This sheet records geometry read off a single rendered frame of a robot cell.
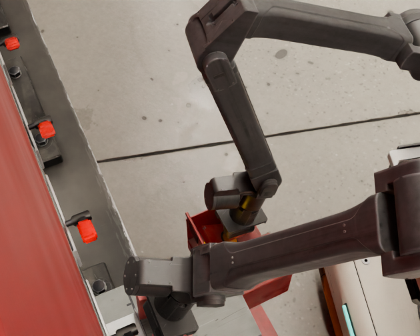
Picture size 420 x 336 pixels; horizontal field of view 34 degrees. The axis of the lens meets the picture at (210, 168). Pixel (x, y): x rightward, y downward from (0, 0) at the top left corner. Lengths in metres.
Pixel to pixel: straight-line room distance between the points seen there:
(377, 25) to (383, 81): 1.64
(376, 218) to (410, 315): 1.34
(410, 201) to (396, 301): 1.37
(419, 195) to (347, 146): 1.91
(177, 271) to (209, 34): 0.35
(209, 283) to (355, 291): 1.13
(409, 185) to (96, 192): 0.90
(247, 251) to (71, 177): 0.69
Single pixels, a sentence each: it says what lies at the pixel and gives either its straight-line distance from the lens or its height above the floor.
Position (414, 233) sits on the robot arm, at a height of 1.56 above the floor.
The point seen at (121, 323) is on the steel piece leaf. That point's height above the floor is 1.00.
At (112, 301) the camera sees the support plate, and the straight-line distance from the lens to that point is 1.23.
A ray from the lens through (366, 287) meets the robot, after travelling 2.05.
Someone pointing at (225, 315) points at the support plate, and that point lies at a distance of 1.21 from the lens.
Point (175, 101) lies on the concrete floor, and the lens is 2.67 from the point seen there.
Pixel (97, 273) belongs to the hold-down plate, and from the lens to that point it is 1.36.
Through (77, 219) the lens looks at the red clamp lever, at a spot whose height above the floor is 1.19.
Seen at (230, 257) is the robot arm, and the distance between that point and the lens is 0.91.
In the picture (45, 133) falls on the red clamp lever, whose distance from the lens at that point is 1.13.
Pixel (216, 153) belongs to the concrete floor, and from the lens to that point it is 2.53.
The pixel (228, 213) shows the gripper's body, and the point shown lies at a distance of 1.49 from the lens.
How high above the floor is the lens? 2.15
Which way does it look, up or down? 59 degrees down
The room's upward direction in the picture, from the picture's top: straight up
